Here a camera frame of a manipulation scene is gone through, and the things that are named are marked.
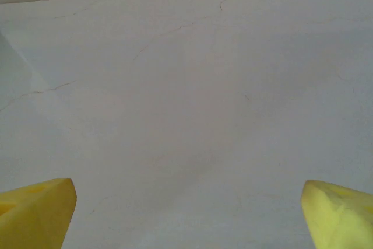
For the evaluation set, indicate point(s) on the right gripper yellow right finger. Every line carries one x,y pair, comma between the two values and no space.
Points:
341,220

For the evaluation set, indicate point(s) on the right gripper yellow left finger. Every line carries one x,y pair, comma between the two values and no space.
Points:
35,217

